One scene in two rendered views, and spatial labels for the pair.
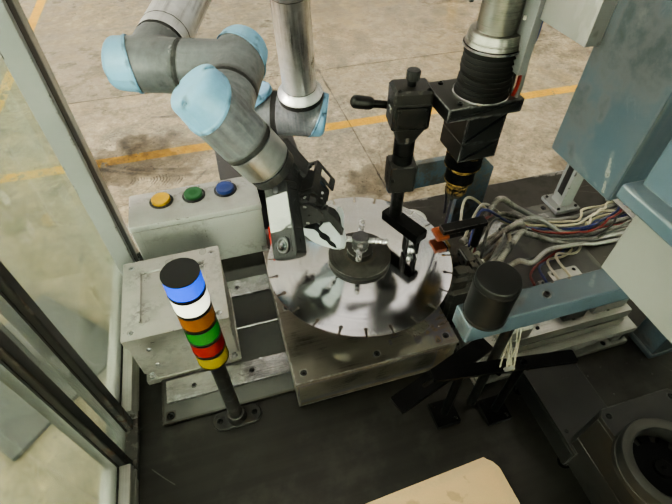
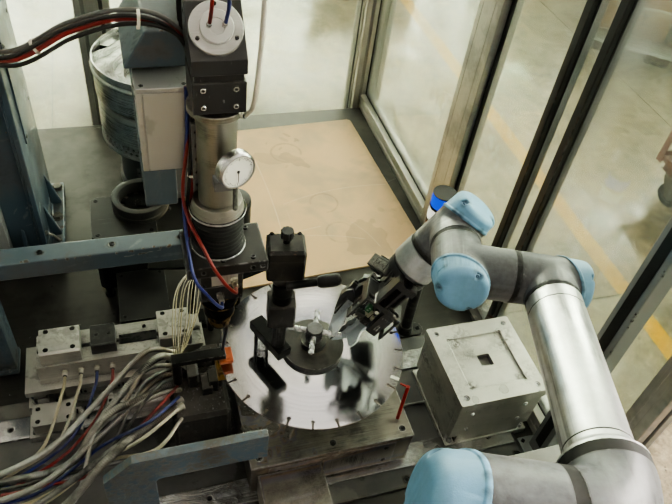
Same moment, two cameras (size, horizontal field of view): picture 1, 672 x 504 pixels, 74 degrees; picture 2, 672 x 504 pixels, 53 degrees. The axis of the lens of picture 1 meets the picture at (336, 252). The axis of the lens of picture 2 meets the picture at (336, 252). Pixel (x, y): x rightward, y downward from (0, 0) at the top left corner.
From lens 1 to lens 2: 132 cm
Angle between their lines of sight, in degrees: 88
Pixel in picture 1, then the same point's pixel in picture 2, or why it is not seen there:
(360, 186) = not seen: outside the picture
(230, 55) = (460, 236)
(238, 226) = not seen: hidden behind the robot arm
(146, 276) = (519, 376)
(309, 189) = (371, 277)
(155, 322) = (486, 329)
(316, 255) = (355, 351)
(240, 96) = (438, 216)
